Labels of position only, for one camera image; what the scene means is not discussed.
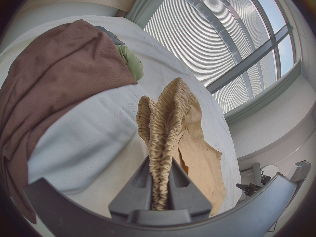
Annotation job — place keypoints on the black garment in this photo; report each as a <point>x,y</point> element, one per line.
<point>111,34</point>

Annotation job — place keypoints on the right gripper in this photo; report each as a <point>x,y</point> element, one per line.
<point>254,189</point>

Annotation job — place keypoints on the window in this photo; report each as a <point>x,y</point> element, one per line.
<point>209,38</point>

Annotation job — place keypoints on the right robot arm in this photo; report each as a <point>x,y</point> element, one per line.
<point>300,169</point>

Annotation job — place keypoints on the round white table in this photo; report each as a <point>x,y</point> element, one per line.
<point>270,170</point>

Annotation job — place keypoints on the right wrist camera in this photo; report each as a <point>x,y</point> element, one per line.
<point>266,179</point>

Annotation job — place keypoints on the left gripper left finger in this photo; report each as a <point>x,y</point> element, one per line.
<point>133,196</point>

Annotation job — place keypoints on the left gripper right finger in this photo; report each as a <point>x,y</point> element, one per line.
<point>187,196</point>

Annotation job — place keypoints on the pale blue garment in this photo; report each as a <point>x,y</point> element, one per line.
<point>81,142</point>

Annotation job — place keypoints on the bed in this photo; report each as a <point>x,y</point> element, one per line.
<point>187,65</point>

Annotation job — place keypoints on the tan shorts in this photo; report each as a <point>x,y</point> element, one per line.
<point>167,112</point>

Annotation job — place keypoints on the green garment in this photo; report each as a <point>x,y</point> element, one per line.
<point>132,62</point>

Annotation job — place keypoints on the brown garment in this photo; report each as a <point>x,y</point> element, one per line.
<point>56,70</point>

